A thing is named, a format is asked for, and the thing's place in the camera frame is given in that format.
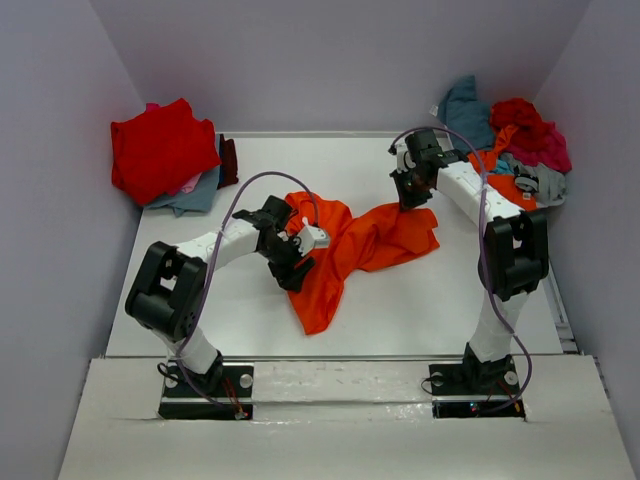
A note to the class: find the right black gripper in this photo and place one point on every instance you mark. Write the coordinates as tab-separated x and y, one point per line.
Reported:
407	201

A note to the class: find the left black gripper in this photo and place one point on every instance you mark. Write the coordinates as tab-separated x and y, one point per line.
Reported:
287	277

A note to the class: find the orange t-shirt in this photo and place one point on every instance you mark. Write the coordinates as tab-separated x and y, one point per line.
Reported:
383	237
503	183

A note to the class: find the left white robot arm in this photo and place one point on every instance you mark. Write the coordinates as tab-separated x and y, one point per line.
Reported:
167	294

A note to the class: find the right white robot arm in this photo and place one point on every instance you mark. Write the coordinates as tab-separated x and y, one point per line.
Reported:
513	257

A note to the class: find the teal blue crumpled t-shirt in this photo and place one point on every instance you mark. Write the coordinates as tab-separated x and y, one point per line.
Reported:
461	110

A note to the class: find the folded light blue t-shirt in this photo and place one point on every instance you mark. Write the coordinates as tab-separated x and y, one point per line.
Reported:
199	200

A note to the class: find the folded maroon t-shirt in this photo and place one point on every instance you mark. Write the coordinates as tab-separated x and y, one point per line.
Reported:
228	174

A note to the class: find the folded pink t-shirt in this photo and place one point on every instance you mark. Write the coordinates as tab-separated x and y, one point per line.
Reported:
190	185

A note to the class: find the grey crumpled t-shirt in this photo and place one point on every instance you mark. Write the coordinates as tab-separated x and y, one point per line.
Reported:
541	183

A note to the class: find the red crumpled t-shirt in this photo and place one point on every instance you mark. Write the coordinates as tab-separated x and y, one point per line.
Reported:
529	127

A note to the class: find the folded red t-shirt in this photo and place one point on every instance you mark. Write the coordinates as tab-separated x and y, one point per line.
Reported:
158	151

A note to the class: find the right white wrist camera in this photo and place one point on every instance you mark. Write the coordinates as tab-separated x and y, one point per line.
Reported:
404	161

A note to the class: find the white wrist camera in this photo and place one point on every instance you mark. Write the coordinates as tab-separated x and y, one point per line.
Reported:
311	237
404	161

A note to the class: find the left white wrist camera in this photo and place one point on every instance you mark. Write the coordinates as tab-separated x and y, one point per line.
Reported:
311	237

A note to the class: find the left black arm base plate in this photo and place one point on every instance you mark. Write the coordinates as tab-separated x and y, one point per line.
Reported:
230	399

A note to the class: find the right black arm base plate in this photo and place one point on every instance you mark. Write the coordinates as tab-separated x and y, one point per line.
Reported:
453	397

